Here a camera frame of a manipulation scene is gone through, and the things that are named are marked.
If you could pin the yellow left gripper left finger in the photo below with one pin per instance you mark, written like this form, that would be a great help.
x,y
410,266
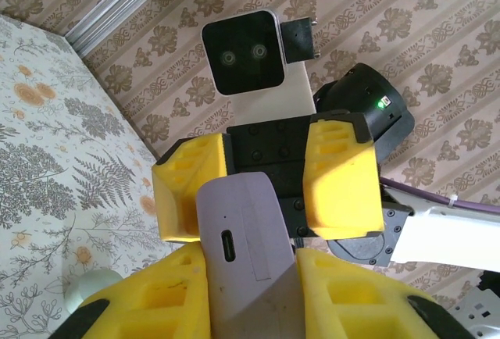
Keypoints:
x,y
156,307

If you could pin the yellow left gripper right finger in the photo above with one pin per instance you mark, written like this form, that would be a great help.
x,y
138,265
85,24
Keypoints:
x,y
359,307

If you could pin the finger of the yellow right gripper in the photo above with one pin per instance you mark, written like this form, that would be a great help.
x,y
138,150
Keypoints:
x,y
179,198
343,183

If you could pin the purple earbud charging case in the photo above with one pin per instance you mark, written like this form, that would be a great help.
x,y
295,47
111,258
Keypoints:
x,y
250,214

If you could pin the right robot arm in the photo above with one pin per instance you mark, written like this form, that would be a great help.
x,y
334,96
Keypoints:
x,y
449,233

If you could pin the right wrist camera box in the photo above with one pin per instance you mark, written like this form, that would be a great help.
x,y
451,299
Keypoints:
x,y
244,54

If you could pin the aluminium corner post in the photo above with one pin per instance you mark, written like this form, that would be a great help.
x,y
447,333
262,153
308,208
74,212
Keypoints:
x,y
113,7

